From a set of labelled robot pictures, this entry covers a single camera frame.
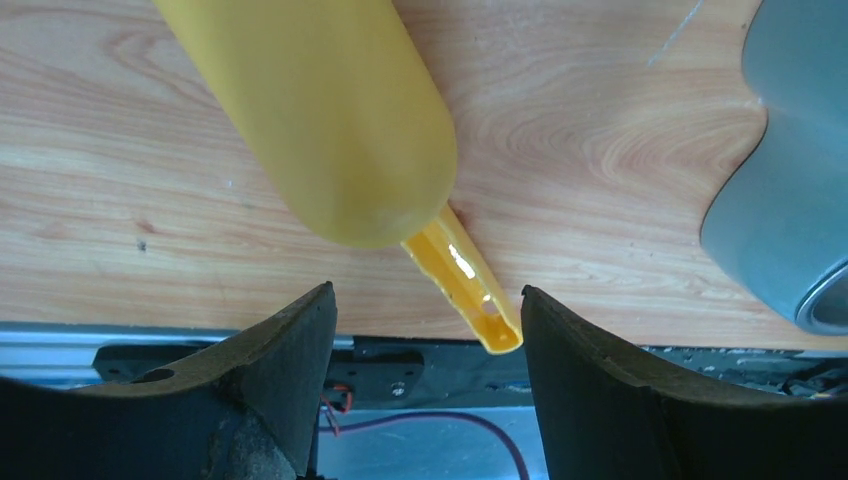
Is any green double pet bowl stand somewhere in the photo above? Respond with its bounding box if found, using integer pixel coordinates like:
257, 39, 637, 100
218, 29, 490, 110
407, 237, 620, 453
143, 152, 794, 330
701, 1, 847, 330

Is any near steel bowl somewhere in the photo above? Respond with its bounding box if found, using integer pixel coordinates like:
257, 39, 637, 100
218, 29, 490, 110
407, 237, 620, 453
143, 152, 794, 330
795, 262, 847, 336

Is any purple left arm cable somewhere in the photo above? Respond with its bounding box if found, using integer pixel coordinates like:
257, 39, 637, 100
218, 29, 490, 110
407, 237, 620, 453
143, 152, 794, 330
317, 411, 531, 480

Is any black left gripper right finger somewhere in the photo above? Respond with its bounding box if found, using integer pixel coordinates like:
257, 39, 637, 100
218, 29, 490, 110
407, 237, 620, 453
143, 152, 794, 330
521, 286, 847, 479

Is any yellow plastic scoop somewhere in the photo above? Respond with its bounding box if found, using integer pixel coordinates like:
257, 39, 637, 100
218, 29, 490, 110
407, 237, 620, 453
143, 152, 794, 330
157, 1, 523, 354

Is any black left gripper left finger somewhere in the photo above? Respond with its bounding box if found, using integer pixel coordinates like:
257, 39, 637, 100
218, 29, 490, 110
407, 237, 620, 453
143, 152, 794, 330
1, 282, 337, 479

